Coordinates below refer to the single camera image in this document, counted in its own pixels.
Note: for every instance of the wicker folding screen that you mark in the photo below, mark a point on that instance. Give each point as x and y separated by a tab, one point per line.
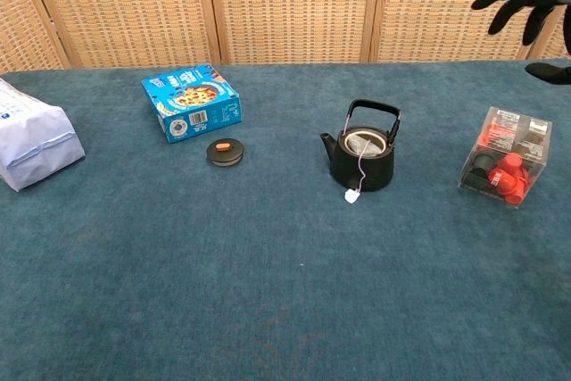
290	6

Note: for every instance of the blue cookie box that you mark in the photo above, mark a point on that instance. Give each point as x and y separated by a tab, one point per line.
192	100

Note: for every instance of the pale lavender paper package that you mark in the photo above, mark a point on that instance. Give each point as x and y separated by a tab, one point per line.
35	144

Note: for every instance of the black lid with orange knob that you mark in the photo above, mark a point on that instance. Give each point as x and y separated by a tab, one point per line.
225	156

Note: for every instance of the blue table cloth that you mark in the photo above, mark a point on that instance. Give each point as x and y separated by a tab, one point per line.
178	265

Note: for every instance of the grey pyramid tea bag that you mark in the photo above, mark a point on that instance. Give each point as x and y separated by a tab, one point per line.
359	145

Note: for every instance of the clear box of capsules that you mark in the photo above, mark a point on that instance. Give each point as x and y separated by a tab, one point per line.
504	140

